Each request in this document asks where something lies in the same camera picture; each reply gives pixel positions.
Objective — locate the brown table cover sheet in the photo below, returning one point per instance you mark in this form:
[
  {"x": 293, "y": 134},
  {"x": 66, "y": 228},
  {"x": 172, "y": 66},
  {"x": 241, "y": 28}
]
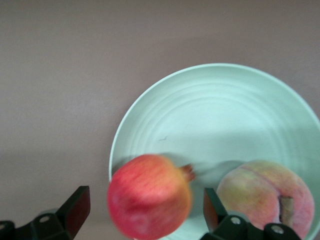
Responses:
[{"x": 62, "y": 87}]

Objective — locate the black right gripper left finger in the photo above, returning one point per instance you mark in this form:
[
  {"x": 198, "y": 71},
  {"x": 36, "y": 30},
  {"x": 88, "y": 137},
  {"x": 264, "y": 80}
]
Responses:
[{"x": 72, "y": 215}]

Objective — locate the pink yellow peach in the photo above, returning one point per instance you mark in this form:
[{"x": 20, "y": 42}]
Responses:
[{"x": 255, "y": 190}]

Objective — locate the red pomegranate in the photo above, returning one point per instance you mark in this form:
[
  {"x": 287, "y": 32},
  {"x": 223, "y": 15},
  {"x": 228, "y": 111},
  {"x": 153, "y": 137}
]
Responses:
[{"x": 150, "y": 195}]

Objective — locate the light green round plate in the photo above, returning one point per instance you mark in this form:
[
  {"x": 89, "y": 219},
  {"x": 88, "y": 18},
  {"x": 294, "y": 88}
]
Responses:
[{"x": 212, "y": 120}]

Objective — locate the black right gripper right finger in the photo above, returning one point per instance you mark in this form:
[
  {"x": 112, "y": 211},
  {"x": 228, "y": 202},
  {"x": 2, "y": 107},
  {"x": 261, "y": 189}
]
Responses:
[{"x": 212, "y": 212}]

